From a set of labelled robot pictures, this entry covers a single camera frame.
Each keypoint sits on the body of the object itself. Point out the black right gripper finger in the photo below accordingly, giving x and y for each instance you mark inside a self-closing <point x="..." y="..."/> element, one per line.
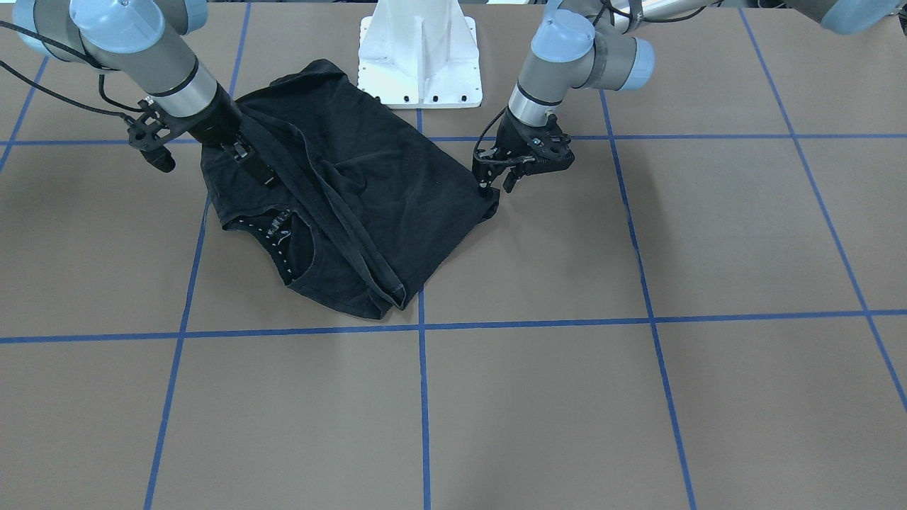
<point x="250" y="161"/>

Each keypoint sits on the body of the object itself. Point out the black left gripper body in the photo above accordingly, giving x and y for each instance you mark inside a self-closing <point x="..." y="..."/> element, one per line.
<point x="507" y="133"/>

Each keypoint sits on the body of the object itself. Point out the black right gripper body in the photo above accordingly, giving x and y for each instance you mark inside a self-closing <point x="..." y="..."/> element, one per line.
<point x="215" y="122"/>

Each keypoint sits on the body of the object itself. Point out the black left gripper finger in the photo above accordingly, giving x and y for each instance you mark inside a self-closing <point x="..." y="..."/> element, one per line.
<point x="511" y="180"/>

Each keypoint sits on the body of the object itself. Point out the black graphic t-shirt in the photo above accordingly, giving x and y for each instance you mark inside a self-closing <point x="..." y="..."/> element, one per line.
<point x="362" y="208"/>

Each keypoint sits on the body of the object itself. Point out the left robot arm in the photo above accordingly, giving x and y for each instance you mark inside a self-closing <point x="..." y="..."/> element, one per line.
<point x="578" y="45"/>

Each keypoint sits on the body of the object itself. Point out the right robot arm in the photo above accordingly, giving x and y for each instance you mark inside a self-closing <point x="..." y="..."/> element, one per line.
<point x="145" y="40"/>

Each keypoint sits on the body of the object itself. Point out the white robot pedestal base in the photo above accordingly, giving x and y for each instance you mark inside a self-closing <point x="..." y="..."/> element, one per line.
<point x="420" y="54"/>

